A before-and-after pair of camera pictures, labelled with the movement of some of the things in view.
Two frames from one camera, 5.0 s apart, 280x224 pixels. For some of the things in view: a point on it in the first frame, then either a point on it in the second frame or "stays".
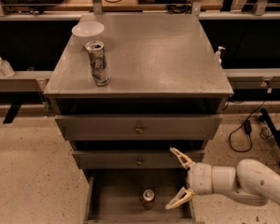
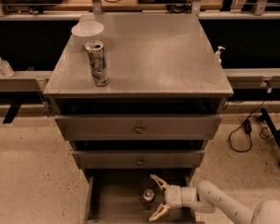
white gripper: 200,178 → 174,196
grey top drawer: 138,127 stays
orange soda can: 147,197 stays
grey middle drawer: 133,159 stays
